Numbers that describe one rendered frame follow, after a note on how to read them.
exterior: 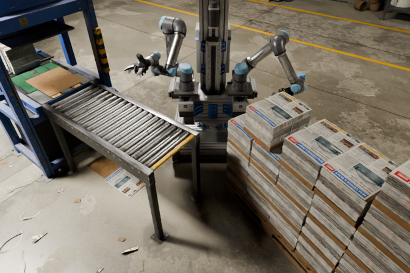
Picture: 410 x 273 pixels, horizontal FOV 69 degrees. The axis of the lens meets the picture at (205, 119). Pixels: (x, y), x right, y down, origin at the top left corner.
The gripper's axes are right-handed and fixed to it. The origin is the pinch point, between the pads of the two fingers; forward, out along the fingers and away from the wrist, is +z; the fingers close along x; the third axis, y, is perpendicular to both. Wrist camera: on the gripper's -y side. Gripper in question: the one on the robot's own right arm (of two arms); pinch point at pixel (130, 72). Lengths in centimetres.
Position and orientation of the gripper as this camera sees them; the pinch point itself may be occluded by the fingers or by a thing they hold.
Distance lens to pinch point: 228.2
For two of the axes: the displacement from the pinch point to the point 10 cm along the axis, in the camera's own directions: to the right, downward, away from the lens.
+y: -0.9, 7.5, 6.6
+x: -8.9, -3.5, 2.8
